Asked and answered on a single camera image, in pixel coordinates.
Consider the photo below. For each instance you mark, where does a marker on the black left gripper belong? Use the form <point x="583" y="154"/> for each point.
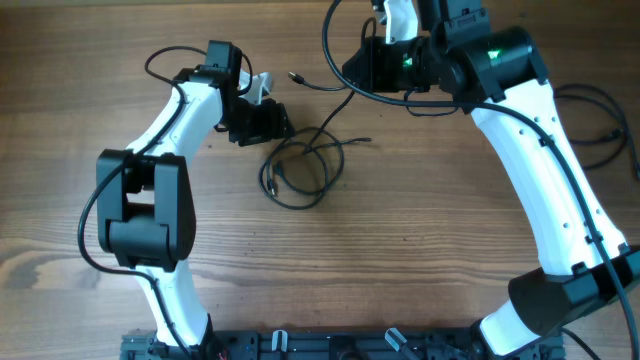
<point x="271" y="126"/>

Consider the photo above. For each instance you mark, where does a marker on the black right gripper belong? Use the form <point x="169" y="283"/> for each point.
<point x="374" y="53"/>

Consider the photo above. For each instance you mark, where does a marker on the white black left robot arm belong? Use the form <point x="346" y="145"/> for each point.
<point x="143" y="199"/>

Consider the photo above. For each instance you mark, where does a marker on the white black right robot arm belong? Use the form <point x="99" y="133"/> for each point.
<point x="501" y="81"/>

